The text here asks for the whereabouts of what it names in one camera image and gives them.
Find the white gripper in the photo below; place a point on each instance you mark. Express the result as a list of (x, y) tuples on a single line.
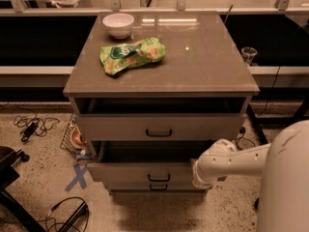
[(196, 177)]

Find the grey top drawer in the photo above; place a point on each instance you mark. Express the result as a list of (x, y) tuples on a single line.
[(174, 119)]

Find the black power adapter with cable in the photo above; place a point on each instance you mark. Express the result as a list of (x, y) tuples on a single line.
[(34, 125)]

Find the white bowl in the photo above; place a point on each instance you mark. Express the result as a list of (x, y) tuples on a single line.
[(119, 26)]

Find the grey bottom drawer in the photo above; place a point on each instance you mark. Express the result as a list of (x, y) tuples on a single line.
[(152, 186)]

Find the grey drawer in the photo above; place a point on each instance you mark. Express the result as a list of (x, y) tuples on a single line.
[(152, 186), (174, 119), (146, 161)]

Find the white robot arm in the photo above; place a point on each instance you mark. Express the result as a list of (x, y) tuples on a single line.
[(283, 165)]

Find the clear glass cup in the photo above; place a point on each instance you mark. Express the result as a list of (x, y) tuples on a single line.
[(248, 54)]

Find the black stand with cable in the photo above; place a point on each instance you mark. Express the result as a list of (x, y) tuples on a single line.
[(76, 220)]

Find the grey drawer cabinet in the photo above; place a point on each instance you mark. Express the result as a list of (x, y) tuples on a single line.
[(201, 62)]

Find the green chip bag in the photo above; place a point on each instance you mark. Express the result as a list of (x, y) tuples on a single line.
[(125, 56)]

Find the blue tape cross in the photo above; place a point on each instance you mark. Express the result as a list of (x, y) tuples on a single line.
[(78, 179)]

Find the black table leg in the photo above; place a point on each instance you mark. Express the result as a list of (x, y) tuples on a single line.
[(256, 126)]

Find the wire basket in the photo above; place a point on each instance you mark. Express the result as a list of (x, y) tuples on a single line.
[(74, 143)]

